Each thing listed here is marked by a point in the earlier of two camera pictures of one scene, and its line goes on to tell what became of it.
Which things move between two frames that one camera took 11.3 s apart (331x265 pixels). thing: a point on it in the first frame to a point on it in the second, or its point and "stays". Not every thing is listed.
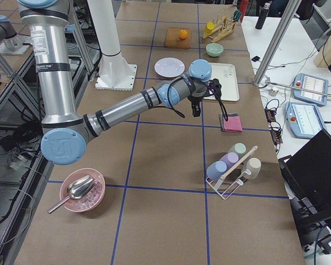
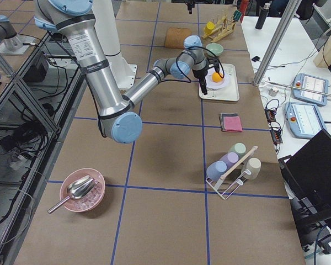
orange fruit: x=182 y=33 to x=216 y=77
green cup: x=239 y=148 stays
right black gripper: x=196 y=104 to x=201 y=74
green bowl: x=214 y=49 stays
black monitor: x=313 y=177 stays
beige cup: x=254 y=165 stays
